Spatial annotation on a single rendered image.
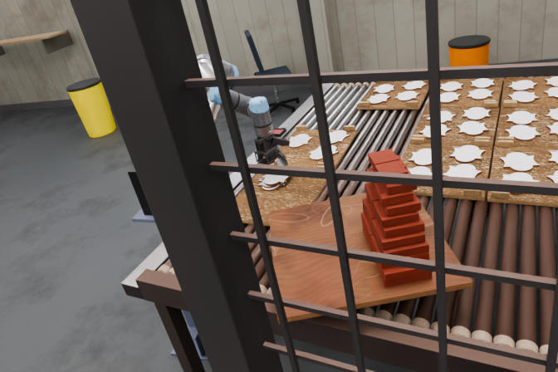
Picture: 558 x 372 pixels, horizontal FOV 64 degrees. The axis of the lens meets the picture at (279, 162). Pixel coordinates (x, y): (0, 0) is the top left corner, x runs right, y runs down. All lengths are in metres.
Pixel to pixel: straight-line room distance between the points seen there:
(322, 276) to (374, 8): 4.61
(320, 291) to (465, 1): 4.67
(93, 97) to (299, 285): 5.11
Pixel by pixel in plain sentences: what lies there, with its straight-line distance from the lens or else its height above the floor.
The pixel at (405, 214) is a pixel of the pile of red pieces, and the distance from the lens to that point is 1.19.
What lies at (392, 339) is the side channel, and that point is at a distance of 1.24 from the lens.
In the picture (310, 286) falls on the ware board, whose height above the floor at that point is 1.04.
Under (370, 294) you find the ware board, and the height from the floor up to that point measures 1.04.
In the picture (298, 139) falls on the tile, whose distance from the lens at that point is 2.30.
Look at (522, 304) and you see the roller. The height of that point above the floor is 0.92.
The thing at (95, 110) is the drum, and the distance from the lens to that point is 6.16.
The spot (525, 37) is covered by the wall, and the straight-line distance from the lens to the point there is 5.73.
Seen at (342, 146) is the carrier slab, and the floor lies 0.94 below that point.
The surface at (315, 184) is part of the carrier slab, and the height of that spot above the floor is 0.94.
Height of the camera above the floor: 1.90
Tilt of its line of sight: 27 degrees down
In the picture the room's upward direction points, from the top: 12 degrees counter-clockwise
